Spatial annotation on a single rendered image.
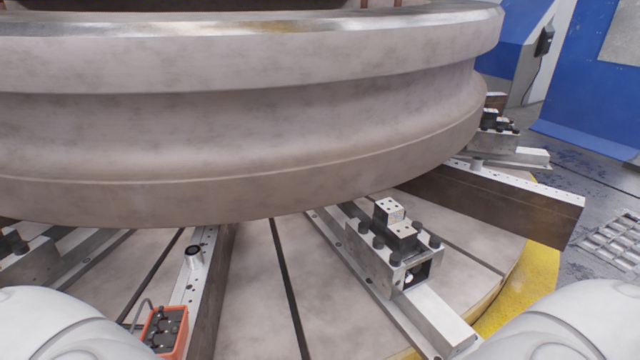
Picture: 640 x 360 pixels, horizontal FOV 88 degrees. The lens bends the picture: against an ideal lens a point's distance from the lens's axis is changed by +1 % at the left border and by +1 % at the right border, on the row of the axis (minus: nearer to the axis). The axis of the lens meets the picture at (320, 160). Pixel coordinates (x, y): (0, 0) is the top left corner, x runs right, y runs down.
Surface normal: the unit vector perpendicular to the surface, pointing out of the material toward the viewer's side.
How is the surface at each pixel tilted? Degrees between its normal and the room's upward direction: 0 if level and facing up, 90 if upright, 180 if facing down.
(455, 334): 0
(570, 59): 90
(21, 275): 90
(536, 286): 0
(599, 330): 12
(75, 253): 71
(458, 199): 90
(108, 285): 0
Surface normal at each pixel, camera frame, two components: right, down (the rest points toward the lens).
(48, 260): 0.96, 0.14
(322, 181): 0.36, 0.43
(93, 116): -0.04, 0.47
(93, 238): 0.91, -0.15
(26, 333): 0.11, -0.80
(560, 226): -0.63, 0.36
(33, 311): 0.08, -0.96
